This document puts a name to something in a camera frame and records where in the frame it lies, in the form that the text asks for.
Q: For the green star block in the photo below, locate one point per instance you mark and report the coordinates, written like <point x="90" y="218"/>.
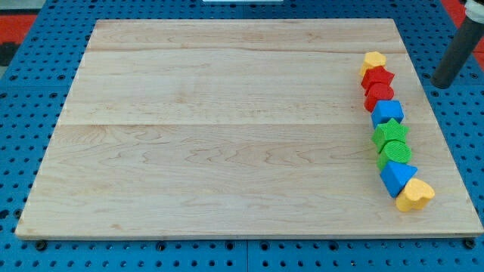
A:
<point x="387" y="132"/>

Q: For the wooden board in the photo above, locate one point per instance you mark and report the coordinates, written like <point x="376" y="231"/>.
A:
<point x="236" y="129"/>

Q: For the red star block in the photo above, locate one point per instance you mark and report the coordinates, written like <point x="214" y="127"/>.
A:
<point x="378" y="74"/>

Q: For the blue triangle block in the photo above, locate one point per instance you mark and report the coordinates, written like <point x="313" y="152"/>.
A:
<point x="395" y="176"/>

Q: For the red cylinder block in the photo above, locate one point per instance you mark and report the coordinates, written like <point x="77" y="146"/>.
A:
<point x="376" y="92"/>

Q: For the yellow heart block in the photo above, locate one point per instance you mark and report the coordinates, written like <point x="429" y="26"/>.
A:
<point x="415" y="195"/>

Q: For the blue cube block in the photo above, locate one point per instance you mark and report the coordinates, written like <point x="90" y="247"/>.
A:
<point x="386" y="110"/>

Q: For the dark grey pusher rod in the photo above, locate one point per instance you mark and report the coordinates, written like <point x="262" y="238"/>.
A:
<point x="461" y="47"/>

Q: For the green cylinder block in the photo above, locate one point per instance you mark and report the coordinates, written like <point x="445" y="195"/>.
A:
<point x="395" y="151"/>

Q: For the yellow hexagon block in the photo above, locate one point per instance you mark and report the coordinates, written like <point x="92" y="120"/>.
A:
<point x="371" y="60"/>

